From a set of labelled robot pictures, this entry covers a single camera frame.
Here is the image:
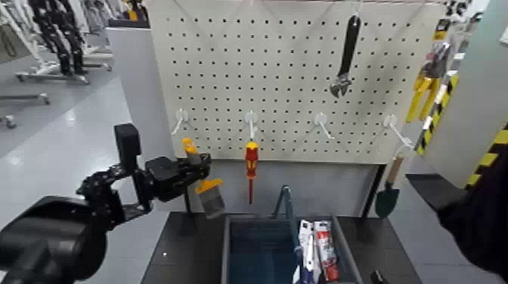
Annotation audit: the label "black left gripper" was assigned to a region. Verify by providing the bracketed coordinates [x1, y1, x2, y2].
[144, 153, 212, 203]

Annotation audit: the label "yellow grey paint brush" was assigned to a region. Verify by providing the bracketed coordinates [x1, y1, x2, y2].
[181, 137, 226, 220]

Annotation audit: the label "grey plastic crate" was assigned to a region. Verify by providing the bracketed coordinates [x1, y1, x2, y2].
[221, 214, 363, 284]

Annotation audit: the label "white pegboard hook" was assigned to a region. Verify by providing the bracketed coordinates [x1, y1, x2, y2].
[170, 109, 190, 136]
[383, 115, 414, 149]
[244, 110, 259, 142]
[314, 112, 336, 140]

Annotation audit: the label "red yellow screwdriver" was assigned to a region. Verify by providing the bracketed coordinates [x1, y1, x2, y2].
[244, 140, 260, 205]

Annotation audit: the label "red white tool package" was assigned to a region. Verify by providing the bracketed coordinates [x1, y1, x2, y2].
[313, 221, 341, 283]

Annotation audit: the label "white pegboard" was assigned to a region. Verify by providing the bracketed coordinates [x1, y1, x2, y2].
[147, 0, 448, 165]

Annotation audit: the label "black humanoid robot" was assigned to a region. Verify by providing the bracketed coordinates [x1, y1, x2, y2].
[28, 0, 89, 77]

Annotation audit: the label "black adjustable wrench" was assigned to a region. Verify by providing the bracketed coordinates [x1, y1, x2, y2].
[329, 14, 362, 99]

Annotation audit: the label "grey board hazard stripe edge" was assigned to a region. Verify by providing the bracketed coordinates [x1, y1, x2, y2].
[422, 0, 508, 190]

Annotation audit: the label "white humanoid robot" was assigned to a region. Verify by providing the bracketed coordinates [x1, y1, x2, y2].
[0, 0, 51, 79]

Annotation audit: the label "yellow black hang tag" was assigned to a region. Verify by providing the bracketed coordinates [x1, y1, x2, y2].
[432, 17, 451, 42]

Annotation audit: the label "black pegboard support post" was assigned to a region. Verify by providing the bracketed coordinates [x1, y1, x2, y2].
[358, 164, 387, 242]
[183, 186, 194, 215]

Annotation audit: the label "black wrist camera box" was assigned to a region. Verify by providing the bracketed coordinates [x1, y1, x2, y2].
[113, 123, 142, 172]

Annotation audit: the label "green trowel wooden handle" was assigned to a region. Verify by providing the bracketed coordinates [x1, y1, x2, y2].
[374, 153, 406, 219]

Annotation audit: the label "blue grey crate handle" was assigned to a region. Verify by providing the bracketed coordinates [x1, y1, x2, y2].
[271, 184, 305, 284]

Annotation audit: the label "yellow black striped post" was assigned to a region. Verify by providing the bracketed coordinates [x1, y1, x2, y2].
[414, 74, 460, 156]

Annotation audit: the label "yellow handled pliers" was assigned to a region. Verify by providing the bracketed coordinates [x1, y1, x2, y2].
[405, 41, 453, 124]

